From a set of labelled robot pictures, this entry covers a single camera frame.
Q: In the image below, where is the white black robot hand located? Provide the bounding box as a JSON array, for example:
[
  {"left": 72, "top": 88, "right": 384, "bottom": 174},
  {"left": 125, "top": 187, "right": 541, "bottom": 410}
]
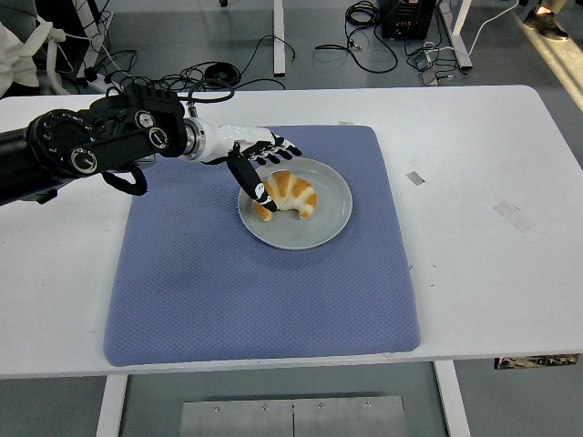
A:
[{"left": 204, "top": 120, "right": 303, "bottom": 215}]

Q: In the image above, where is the blue quilted mat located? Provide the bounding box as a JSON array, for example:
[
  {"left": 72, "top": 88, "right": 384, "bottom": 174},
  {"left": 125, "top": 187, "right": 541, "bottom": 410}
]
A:
[{"left": 103, "top": 126, "right": 421, "bottom": 368}]

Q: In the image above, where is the white desk leg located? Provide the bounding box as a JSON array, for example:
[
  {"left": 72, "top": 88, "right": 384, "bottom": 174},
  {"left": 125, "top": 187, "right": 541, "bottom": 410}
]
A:
[
  {"left": 271, "top": 0, "right": 287, "bottom": 76},
  {"left": 439, "top": 0, "right": 475, "bottom": 71}
]

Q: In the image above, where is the coiled black cable with disc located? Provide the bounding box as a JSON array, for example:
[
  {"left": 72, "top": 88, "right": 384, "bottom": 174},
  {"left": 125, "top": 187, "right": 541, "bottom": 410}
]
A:
[{"left": 179, "top": 61, "right": 242, "bottom": 92}]

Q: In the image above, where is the white table leg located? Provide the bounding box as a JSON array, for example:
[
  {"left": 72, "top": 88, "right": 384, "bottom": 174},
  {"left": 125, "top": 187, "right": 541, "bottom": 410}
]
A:
[
  {"left": 432, "top": 360, "right": 473, "bottom": 437},
  {"left": 94, "top": 373, "right": 130, "bottom": 437}
]

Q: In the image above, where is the grey power adapter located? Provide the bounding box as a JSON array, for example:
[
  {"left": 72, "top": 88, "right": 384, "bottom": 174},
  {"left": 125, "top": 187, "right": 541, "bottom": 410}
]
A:
[{"left": 408, "top": 50, "right": 437, "bottom": 72}]

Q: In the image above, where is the black equipment box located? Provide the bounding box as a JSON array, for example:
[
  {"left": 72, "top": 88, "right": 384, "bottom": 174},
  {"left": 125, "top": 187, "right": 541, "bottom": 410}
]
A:
[{"left": 380, "top": 0, "right": 438, "bottom": 40}]

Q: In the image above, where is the white floor cable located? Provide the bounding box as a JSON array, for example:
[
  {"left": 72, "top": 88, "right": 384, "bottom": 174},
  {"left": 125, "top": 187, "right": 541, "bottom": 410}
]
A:
[{"left": 423, "top": 3, "right": 520, "bottom": 52}]

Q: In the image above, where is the large clear tape piece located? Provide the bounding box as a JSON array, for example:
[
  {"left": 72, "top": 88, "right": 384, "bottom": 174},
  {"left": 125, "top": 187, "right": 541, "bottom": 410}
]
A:
[{"left": 492, "top": 200, "right": 535, "bottom": 234}]

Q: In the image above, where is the black floor cable loop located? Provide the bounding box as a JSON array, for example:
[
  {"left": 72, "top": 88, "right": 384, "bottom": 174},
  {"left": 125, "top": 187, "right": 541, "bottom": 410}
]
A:
[{"left": 313, "top": 0, "right": 400, "bottom": 74}]

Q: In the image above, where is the golden croissant bread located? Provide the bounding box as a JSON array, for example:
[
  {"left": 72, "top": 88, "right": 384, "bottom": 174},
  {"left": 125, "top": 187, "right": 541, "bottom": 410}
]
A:
[{"left": 252, "top": 170, "right": 319, "bottom": 223}]

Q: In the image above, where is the white cloth bundle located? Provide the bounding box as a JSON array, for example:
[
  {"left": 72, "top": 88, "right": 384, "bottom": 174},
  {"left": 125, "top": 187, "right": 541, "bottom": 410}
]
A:
[{"left": 0, "top": 20, "right": 42, "bottom": 95}]

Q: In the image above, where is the grey metal plate with screws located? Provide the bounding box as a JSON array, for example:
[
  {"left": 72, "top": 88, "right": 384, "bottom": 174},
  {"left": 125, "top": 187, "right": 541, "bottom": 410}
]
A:
[{"left": 179, "top": 395, "right": 408, "bottom": 437}]

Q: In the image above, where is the camouflage patterned strip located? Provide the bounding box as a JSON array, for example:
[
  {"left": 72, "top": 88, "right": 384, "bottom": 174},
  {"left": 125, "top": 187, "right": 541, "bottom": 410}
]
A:
[{"left": 495, "top": 353, "right": 580, "bottom": 371}]

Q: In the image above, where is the round grey plate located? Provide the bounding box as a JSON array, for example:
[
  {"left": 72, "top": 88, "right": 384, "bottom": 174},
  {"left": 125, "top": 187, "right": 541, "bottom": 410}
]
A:
[{"left": 238, "top": 157, "right": 354, "bottom": 251}]

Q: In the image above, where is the person's foot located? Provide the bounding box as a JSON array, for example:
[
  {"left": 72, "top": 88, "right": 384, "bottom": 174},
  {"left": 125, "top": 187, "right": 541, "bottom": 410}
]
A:
[{"left": 522, "top": 4, "right": 571, "bottom": 44}]

